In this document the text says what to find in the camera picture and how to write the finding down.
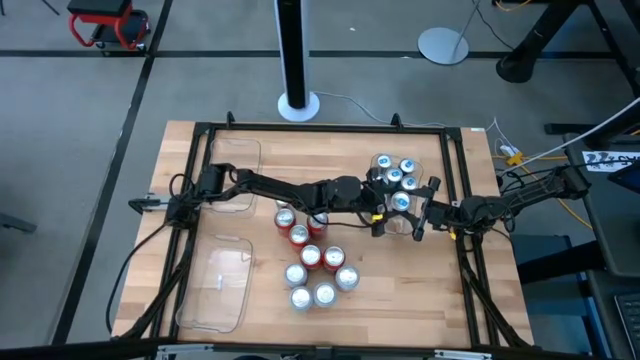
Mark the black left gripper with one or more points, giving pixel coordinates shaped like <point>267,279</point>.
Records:
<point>357,192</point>

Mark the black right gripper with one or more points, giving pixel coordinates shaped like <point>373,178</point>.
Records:
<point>445,215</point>

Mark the clear plastic bin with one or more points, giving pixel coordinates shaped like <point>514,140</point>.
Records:
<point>240,150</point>
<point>421,175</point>
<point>215,285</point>

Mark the Spindrift grapefruit can orange label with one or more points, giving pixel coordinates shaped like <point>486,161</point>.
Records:
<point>325,294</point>

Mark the Spindrift sparkling water can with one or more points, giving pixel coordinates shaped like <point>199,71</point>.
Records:
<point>296,274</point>

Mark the Spindrift lemon can blue label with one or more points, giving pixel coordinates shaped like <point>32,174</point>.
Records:
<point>301,298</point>

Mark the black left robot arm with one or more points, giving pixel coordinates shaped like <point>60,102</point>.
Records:
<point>280,187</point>

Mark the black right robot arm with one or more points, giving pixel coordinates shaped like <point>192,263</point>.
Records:
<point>482,212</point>

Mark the Spindrift can pink label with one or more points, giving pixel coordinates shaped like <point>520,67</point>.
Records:
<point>347,277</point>

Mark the grey round base pole stand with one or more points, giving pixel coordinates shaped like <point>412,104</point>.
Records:
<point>442,46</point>

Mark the white handwritten paper label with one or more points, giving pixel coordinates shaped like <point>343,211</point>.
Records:
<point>610,161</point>

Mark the black desk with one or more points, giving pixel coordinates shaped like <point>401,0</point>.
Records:
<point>615,235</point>

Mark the black keyboard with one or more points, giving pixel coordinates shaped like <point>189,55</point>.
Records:
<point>631,325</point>

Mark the red black rolling stool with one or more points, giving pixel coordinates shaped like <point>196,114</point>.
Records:
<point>97,6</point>

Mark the grey chair leg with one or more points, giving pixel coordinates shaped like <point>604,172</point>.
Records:
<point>17,222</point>

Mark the black aluminium table frame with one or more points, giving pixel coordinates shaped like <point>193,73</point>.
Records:
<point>350,127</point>

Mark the silver metal bracket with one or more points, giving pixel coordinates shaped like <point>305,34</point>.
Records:
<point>462,355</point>
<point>185,350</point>

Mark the black floor stand frame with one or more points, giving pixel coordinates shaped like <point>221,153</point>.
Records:
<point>520,67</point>

